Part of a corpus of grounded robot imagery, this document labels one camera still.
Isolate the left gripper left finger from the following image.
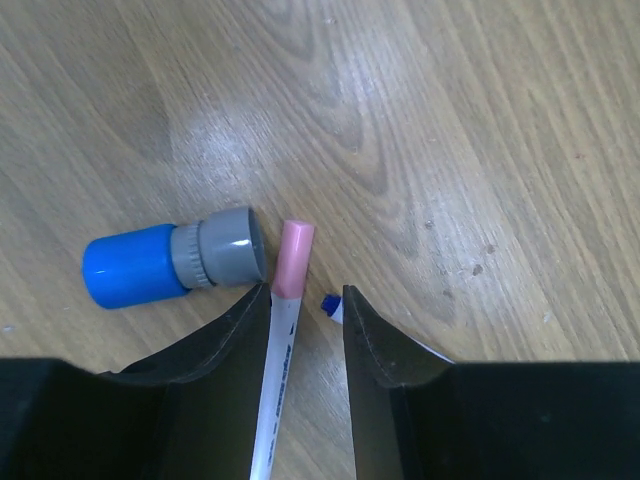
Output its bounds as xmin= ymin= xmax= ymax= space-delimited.
xmin=1 ymin=284 xmax=270 ymax=479

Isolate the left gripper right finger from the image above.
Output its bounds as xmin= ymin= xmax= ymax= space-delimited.
xmin=343 ymin=286 xmax=639 ymax=479

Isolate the white dark-blue marker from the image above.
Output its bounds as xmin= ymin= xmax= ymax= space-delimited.
xmin=321 ymin=294 xmax=344 ymax=325

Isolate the blue grey glue stick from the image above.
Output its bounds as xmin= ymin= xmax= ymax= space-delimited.
xmin=82 ymin=206 xmax=267 ymax=309

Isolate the white pink marker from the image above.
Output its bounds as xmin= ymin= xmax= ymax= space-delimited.
xmin=249 ymin=220 xmax=315 ymax=480

